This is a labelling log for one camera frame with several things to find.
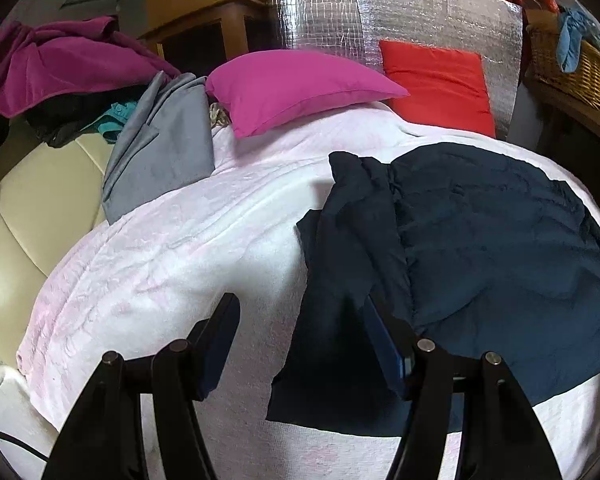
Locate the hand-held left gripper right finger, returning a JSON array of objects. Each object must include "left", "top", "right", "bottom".
[{"left": 362, "top": 294, "right": 565, "bottom": 480}]

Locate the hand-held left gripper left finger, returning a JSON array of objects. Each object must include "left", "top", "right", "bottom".
[{"left": 40, "top": 292, "right": 242, "bottom": 480}]

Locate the navy blue jacket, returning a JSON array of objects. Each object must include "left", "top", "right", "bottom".
[{"left": 265, "top": 142, "right": 600, "bottom": 438}]

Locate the white pink fleece blanket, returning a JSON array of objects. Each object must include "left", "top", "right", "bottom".
[{"left": 15, "top": 100, "right": 600, "bottom": 480}]

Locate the grey garment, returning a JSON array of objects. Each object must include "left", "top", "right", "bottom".
[{"left": 101, "top": 71, "right": 217, "bottom": 226}]

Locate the cream leather sofa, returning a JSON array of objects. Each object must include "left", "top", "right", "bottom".
[{"left": 0, "top": 127, "right": 126, "bottom": 480}]

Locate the beige patterned cloth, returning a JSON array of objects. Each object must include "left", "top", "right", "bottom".
[{"left": 207, "top": 102, "right": 233, "bottom": 131}]

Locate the teal cloth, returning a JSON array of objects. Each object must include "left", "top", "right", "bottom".
[{"left": 97, "top": 101, "right": 138, "bottom": 143}]

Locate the red pillow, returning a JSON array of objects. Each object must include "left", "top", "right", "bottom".
[{"left": 379, "top": 40, "right": 497, "bottom": 138}]

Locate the pink pillow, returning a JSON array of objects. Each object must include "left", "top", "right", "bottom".
[{"left": 205, "top": 50, "right": 411, "bottom": 140}]

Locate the black garment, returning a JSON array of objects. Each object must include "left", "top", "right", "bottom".
[{"left": 0, "top": 85, "right": 148, "bottom": 231}]

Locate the magenta cloth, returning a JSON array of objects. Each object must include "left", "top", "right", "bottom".
[{"left": 0, "top": 15, "right": 181, "bottom": 121}]

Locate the wicker basket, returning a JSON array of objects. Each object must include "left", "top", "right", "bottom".
[{"left": 525, "top": 22, "right": 600, "bottom": 126}]

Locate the silver insulation panel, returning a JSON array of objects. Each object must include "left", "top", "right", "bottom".
[{"left": 262, "top": 0, "right": 525, "bottom": 136}]

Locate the blue cloth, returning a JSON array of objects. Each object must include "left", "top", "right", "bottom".
[{"left": 555, "top": 7, "right": 600, "bottom": 73}]

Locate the black cable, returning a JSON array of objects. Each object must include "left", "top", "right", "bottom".
[{"left": 0, "top": 427, "right": 51, "bottom": 461}]

